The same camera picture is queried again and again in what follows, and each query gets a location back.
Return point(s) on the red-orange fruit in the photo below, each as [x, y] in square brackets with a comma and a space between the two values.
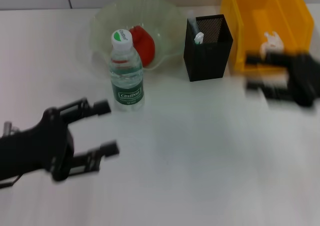
[146, 48]

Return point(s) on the yellow plastic storage bin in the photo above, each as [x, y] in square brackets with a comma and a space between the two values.
[282, 18]

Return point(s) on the black mesh pen holder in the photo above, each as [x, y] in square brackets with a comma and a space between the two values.
[206, 60]

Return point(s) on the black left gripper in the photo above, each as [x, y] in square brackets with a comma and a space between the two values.
[32, 150]

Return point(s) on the green glass fruit plate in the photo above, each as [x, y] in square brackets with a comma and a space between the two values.
[165, 28]

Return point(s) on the white paper ball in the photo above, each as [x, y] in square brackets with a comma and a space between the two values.
[272, 41]

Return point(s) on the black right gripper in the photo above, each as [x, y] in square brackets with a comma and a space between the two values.
[305, 80]

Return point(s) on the silver metal connector plug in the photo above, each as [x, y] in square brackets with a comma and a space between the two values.
[9, 128]

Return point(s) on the grey pen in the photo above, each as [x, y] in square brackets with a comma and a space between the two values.
[193, 25]

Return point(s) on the clear water bottle green label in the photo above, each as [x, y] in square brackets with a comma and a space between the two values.
[127, 85]

